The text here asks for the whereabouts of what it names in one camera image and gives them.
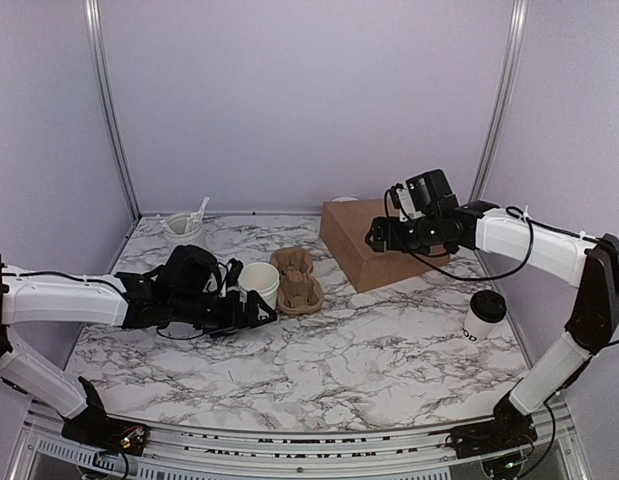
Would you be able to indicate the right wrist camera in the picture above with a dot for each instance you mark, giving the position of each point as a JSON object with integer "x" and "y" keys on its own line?
{"x": 403, "y": 203}

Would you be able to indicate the white ribbed utensil container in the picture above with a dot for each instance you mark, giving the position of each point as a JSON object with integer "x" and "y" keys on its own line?
{"x": 184, "y": 228}

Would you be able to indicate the brown pulp cup carrier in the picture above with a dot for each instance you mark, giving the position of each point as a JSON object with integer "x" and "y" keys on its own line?
{"x": 299, "y": 292}

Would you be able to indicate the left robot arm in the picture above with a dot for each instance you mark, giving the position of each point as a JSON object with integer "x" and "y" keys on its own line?
{"x": 192, "y": 287}

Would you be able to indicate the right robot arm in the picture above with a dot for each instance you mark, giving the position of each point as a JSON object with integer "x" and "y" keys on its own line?
{"x": 422, "y": 213}

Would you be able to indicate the white plastic utensil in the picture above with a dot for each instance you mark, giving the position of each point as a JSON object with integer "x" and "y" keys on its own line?
{"x": 198, "y": 215}

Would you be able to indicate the brown cardboard box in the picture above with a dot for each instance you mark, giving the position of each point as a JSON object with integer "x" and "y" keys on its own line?
{"x": 343, "y": 228}

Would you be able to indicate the left aluminium frame post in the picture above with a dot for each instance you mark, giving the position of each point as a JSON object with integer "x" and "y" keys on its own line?
{"x": 98, "y": 53}

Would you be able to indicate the single white paper cup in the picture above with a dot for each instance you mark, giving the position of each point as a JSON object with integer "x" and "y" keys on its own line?
{"x": 478, "y": 324}

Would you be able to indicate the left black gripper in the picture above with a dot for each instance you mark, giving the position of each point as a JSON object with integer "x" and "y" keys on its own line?
{"x": 234, "y": 321}

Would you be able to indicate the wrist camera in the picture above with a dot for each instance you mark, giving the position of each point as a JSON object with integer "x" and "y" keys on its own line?
{"x": 229, "y": 274}
{"x": 403, "y": 203}

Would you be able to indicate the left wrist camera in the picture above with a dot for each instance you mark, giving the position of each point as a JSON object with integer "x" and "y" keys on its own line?
{"x": 229, "y": 274}

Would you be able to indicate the white round object behind box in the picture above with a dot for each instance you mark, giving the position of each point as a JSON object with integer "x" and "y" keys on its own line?
{"x": 344, "y": 199}

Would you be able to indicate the aluminium frame post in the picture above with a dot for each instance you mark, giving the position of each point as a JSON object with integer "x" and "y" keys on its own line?
{"x": 504, "y": 92}
{"x": 98, "y": 53}

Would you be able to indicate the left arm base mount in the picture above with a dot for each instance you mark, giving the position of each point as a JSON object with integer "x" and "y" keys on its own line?
{"x": 94, "y": 427}

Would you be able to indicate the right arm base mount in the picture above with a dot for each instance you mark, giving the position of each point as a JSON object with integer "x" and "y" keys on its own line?
{"x": 508, "y": 429}

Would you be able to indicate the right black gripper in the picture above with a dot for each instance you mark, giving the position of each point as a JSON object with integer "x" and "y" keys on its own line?
{"x": 379, "y": 228}

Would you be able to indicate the right aluminium frame post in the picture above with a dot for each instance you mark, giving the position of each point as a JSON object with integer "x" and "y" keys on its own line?
{"x": 504, "y": 92}

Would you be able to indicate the black cup lid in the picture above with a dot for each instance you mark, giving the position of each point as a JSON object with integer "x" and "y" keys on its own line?
{"x": 489, "y": 306}

